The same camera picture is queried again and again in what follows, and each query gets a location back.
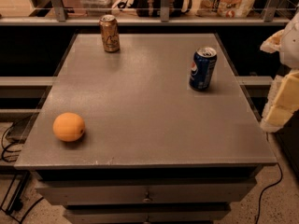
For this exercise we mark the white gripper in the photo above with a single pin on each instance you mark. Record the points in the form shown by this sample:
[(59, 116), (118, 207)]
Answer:
[(291, 46)]

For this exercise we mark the orange fruit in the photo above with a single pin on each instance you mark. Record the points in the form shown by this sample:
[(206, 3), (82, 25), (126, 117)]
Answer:
[(68, 127)]

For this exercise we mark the blue Pepsi can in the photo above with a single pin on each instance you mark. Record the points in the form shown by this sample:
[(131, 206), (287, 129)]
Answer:
[(203, 64)]

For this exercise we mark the printed snack bag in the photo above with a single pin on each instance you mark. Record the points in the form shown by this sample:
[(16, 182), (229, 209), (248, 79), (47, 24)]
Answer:
[(225, 8)]

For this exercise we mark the grey drawer cabinet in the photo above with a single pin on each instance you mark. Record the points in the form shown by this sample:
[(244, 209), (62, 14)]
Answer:
[(154, 150)]

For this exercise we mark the black backpack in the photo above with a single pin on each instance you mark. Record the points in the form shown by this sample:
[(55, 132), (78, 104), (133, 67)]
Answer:
[(152, 8)]

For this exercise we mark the gold soda can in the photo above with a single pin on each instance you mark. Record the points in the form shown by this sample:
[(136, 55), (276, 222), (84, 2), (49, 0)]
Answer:
[(109, 32)]

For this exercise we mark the grey metal shelf rail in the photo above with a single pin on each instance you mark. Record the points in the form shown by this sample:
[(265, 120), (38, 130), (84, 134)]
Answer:
[(54, 12)]

